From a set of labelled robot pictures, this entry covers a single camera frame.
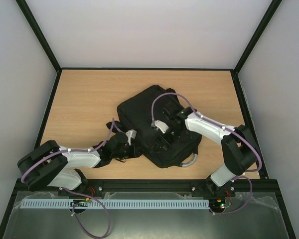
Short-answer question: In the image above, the black aluminium frame rail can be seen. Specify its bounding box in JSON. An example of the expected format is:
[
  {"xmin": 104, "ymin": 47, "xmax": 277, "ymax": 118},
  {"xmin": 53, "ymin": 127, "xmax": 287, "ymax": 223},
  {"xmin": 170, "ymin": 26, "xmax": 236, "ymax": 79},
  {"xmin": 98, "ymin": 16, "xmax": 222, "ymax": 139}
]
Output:
[{"xmin": 16, "ymin": 178, "xmax": 280, "ymax": 197}]

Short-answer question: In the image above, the grey slotted cable duct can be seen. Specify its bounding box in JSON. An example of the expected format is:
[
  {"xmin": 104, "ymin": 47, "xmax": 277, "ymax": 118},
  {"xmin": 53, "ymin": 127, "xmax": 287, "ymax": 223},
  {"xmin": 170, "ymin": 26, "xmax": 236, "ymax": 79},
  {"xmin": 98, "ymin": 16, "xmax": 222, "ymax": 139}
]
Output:
[{"xmin": 20, "ymin": 199, "xmax": 210, "ymax": 210}]

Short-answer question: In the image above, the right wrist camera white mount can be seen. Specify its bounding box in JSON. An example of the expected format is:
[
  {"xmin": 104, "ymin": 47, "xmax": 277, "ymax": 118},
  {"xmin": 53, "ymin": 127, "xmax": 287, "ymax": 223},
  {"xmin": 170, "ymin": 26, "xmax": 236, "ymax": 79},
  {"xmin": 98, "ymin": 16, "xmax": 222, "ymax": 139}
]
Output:
[{"xmin": 151, "ymin": 120, "xmax": 169, "ymax": 134}]

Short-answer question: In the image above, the bag grey metal handle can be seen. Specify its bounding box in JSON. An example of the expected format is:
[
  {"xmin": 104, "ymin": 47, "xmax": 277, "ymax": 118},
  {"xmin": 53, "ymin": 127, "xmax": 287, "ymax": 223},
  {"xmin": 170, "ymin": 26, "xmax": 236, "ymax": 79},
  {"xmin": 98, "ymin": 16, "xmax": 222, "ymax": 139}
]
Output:
[{"xmin": 180, "ymin": 153, "xmax": 198, "ymax": 168}]

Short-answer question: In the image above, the black student bag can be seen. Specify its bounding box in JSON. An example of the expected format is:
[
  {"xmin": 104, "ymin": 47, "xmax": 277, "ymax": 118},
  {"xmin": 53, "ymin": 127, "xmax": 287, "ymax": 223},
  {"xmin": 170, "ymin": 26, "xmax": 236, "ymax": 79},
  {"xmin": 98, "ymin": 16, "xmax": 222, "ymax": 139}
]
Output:
[{"xmin": 105, "ymin": 84, "xmax": 202, "ymax": 169}]

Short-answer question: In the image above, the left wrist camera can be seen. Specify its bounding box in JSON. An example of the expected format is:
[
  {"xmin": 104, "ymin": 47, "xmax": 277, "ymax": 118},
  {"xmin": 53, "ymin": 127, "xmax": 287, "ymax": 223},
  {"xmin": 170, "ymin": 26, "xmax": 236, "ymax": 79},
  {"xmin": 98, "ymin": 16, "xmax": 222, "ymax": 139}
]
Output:
[{"xmin": 125, "ymin": 129, "xmax": 137, "ymax": 146}]

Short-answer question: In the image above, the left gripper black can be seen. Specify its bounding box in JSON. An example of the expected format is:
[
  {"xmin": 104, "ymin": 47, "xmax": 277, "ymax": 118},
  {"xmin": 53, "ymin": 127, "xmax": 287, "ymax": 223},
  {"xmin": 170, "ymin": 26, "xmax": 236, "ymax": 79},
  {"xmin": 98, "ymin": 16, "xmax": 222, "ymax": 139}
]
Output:
[{"xmin": 113, "ymin": 143, "xmax": 147, "ymax": 159}]

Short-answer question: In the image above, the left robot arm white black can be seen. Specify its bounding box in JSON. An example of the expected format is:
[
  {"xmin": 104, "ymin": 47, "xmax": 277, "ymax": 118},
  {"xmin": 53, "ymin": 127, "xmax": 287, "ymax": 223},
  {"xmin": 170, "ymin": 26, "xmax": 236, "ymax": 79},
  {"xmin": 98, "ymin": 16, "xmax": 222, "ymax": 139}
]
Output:
[{"xmin": 17, "ymin": 130, "xmax": 143, "ymax": 191}]

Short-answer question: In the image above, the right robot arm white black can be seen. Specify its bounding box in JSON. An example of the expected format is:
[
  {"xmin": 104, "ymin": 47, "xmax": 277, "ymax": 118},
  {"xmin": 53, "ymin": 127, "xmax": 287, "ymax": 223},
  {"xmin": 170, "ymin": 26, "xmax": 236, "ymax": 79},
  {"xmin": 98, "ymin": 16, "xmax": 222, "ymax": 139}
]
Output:
[{"xmin": 172, "ymin": 104, "xmax": 262, "ymax": 195}]

